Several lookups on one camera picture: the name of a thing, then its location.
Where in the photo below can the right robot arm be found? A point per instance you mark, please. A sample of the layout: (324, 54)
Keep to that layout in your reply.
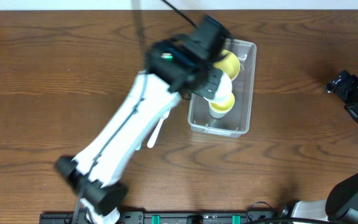
(341, 206)

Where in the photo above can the cream white plastic fork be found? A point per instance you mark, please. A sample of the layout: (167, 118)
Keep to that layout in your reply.
(153, 137)

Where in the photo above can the cream white plastic cup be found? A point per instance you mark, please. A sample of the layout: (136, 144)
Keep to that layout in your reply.
(224, 90)

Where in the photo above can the yellow plastic bowl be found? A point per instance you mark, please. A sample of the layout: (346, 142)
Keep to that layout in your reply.
(230, 64)

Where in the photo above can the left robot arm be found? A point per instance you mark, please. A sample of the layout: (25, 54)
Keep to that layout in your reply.
(173, 68)

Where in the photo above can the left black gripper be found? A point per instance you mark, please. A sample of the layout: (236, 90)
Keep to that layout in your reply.
(212, 86)

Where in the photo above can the grey plastic cup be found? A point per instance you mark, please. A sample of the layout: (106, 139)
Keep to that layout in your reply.
(218, 113)

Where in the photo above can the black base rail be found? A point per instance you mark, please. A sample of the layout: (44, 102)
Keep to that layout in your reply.
(164, 218)

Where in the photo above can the clear plastic container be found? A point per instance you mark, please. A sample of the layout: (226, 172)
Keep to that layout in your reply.
(230, 117)

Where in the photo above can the yellow plastic cup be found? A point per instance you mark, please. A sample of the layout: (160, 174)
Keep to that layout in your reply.
(224, 105)

